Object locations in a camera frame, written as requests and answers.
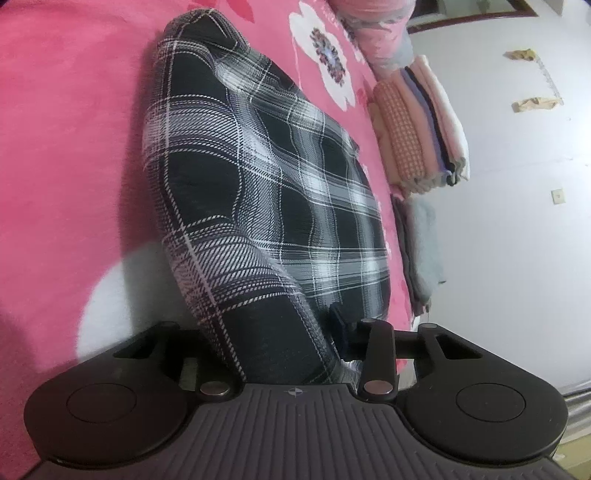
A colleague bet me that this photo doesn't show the pink grey duvet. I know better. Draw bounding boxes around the pink grey duvet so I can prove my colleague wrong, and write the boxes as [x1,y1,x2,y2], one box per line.
[330,0,414,81]

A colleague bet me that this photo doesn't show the dark wooden door frame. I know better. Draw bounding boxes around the dark wooden door frame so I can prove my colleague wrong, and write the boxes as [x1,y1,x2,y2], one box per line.
[406,0,541,33]

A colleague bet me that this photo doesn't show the wall hook rail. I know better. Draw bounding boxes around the wall hook rail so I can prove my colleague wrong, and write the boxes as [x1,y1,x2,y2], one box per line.
[531,48,563,100]

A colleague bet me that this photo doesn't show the light grey folded garment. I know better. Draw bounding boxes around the light grey folded garment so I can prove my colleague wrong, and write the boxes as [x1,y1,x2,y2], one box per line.
[406,196,448,317]

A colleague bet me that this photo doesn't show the grey curtain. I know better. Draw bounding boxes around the grey curtain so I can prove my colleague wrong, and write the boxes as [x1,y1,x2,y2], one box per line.
[561,392,591,480]

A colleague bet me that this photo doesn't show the stack of folded clothes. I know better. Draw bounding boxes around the stack of folded clothes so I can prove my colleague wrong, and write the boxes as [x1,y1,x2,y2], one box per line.
[372,54,472,195]

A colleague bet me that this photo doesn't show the black white plaid shirt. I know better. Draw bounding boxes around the black white plaid shirt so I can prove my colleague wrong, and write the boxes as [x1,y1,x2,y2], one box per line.
[141,8,393,386]

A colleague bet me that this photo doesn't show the long hanging yellow cloth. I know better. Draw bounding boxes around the long hanging yellow cloth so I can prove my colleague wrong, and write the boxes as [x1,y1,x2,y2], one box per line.
[512,96,563,113]

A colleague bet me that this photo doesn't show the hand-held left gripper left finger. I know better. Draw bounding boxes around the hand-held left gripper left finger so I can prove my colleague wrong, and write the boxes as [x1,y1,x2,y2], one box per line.
[113,320,243,401]

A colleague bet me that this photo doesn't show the dark grey folded garment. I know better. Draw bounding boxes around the dark grey folded garment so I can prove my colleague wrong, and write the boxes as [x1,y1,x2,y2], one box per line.
[392,194,419,319]

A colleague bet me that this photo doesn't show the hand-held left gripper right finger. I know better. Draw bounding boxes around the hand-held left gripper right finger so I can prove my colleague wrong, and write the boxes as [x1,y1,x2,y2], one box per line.
[329,308,483,401]

